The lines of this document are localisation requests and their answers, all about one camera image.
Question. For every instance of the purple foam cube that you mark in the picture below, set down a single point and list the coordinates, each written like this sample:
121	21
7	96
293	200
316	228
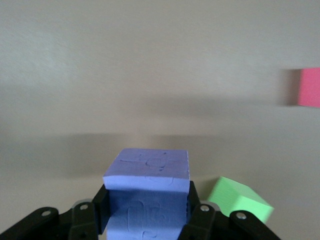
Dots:
150	175

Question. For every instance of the red foam cube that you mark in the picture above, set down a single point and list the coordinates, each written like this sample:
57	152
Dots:
310	87

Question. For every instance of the green foam cube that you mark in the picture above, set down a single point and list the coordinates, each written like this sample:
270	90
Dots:
240	197

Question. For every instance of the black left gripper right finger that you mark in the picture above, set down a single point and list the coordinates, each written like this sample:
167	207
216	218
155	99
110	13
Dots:
207	225

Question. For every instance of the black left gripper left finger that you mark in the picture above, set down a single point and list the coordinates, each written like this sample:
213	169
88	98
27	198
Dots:
82	220

